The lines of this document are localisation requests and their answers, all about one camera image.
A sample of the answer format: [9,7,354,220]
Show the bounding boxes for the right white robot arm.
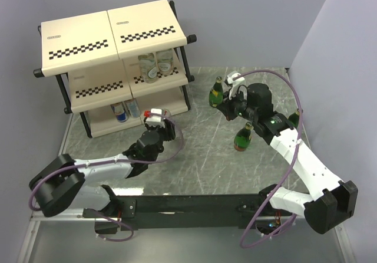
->
[217,82,358,234]

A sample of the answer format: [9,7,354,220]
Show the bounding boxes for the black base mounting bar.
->
[82,193,295,234]

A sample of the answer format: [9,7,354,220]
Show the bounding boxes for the blue energy drink can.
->
[161,109,171,118]

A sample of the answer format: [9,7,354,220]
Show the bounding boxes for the silver energy drink can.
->
[124,98,141,118]
[110,102,128,123]

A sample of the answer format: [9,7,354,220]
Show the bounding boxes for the green glass bottle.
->
[288,108,301,128]
[233,121,253,152]
[209,76,224,107]

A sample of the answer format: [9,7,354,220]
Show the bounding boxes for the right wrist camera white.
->
[225,71,246,100]

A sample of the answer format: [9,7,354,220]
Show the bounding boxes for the green glass bottle back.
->
[209,76,224,107]

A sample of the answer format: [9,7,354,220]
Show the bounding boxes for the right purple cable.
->
[234,70,303,249]

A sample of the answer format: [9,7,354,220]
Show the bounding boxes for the beige three-tier shelf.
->
[34,0,197,138]

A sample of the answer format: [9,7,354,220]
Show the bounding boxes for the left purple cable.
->
[28,111,186,242]

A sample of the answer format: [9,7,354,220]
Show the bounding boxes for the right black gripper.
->
[216,87,257,122]

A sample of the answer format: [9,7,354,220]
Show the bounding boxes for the green glass bottle middle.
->
[233,121,253,152]

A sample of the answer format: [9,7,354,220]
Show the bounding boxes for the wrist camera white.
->
[144,109,166,127]
[225,71,246,100]

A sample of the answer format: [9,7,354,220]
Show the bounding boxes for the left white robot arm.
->
[28,116,179,217]

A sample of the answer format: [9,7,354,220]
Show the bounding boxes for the green glass bottle right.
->
[288,108,301,128]

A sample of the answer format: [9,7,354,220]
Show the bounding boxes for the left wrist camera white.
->
[144,109,166,127]

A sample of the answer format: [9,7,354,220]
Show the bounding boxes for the purple cable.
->
[234,70,303,249]
[28,111,186,242]

